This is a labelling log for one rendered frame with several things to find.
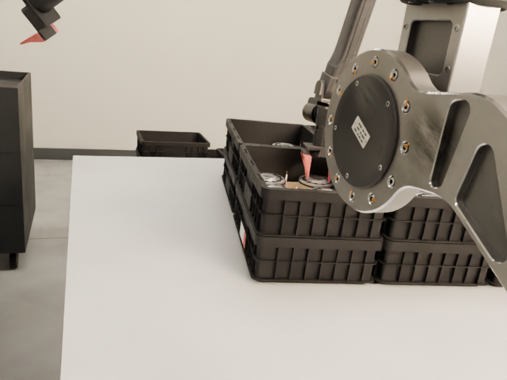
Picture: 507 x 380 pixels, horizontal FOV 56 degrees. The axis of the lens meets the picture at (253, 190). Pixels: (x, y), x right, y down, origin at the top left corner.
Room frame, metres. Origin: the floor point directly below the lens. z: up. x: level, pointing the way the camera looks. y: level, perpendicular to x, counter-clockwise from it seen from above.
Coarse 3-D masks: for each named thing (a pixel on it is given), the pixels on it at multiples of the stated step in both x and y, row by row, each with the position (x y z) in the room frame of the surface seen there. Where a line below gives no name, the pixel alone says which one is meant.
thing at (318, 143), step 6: (318, 132) 1.26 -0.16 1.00; (324, 132) 1.26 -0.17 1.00; (318, 138) 1.26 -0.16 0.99; (324, 138) 1.25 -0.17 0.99; (306, 144) 1.28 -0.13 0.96; (312, 144) 1.28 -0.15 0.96; (318, 144) 1.26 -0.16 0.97; (324, 144) 1.25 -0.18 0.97; (306, 150) 1.25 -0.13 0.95; (312, 150) 1.25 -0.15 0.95; (318, 150) 1.25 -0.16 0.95
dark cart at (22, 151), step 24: (0, 72) 2.53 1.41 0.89; (24, 72) 2.57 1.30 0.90; (0, 96) 2.01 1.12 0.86; (24, 96) 2.27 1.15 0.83; (0, 120) 2.01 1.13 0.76; (24, 120) 2.23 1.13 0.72; (0, 144) 2.01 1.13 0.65; (24, 144) 2.19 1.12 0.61; (0, 168) 2.01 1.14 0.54; (24, 168) 2.15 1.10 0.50; (0, 192) 2.00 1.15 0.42; (24, 192) 2.10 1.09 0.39; (0, 216) 2.00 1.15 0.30; (24, 216) 2.06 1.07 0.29; (0, 240) 2.00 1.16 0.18; (24, 240) 2.04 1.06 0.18
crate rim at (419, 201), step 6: (414, 198) 1.00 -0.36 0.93; (420, 198) 1.00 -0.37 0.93; (426, 198) 1.01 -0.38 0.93; (432, 198) 1.01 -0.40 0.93; (438, 198) 1.01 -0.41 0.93; (408, 204) 1.00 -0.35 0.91; (414, 204) 1.00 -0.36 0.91; (420, 204) 1.00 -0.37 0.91; (426, 204) 1.01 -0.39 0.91; (432, 204) 1.01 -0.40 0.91; (438, 204) 1.01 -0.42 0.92; (444, 204) 1.01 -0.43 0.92
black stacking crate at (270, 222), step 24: (240, 168) 1.28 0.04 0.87; (264, 168) 1.33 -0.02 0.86; (288, 168) 1.34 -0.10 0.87; (312, 168) 1.36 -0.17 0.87; (264, 216) 0.95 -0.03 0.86; (288, 216) 0.95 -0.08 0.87; (312, 216) 0.96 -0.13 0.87; (336, 216) 0.98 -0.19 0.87; (360, 216) 0.98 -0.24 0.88; (384, 216) 1.02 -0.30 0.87
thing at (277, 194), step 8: (240, 152) 1.29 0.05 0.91; (248, 152) 1.23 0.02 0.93; (248, 160) 1.15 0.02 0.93; (248, 168) 1.13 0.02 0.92; (256, 168) 1.09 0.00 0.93; (256, 176) 1.02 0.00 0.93; (256, 184) 1.01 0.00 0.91; (264, 184) 0.97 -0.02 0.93; (264, 192) 0.94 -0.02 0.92; (272, 192) 0.94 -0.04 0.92; (280, 192) 0.94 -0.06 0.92; (288, 192) 0.95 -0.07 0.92; (296, 192) 0.95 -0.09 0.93; (304, 192) 0.95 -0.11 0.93; (312, 192) 0.96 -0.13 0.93; (320, 192) 0.96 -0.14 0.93; (328, 192) 0.96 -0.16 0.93; (336, 192) 0.97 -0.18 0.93; (280, 200) 0.94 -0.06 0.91; (288, 200) 0.95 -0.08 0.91; (296, 200) 0.95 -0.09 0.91; (304, 200) 0.95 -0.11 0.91; (312, 200) 0.96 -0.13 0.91; (320, 200) 0.96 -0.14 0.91; (328, 200) 0.96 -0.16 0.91; (336, 200) 0.97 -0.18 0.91
